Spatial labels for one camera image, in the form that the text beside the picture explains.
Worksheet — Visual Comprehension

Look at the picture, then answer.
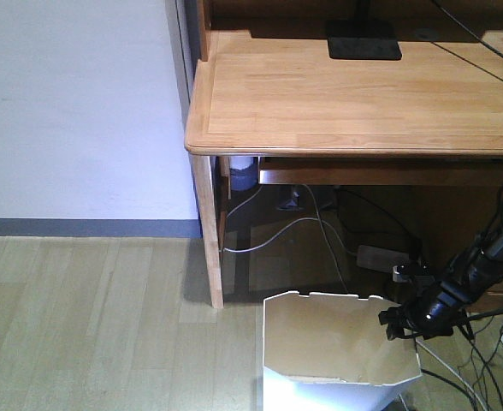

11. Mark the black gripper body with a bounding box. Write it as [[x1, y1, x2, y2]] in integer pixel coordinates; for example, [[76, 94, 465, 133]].
[[378, 290, 465, 341]]

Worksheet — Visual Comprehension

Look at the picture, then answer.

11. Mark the white cardboard trash bin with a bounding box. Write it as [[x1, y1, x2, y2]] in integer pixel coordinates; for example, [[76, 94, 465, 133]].
[[263, 291, 422, 410]]

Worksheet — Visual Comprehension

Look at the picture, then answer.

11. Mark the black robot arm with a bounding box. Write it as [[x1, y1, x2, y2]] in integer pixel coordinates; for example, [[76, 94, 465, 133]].
[[378, 186, 503, 340]]

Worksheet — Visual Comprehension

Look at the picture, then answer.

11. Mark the grey power strip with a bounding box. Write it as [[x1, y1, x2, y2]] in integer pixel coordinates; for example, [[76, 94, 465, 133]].
[[356, 245, 410, 273]]

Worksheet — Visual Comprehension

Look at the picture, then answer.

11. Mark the light wooden desk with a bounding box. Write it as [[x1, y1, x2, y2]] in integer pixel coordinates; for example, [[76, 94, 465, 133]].
[[185, 1, 503, 308]]

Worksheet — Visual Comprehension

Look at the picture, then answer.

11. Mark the white pipe with grey base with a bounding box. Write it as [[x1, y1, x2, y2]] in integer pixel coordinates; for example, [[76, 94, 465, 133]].
[[229, 156, 254, 191]]

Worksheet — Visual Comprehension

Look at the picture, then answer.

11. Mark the black computer monitor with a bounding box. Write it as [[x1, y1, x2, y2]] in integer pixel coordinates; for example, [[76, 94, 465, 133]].
[[325, 1, 402, 61]]

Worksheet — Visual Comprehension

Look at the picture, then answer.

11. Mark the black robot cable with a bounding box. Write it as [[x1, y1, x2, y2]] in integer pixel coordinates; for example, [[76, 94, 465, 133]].
[[413, 306, 503, 411]]

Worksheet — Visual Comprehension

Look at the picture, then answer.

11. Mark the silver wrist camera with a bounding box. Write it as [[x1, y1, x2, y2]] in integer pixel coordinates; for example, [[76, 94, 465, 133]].
[[392, 264, 434, 284]]

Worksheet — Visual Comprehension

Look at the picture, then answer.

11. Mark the white cable under desk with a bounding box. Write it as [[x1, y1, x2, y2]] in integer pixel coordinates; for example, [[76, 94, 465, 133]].
[[222, 183, 359, 295]]

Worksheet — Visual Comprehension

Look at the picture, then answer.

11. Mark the black desk cable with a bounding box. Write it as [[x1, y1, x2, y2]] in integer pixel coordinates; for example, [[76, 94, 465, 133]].
[[413, 0, 503, 108]]

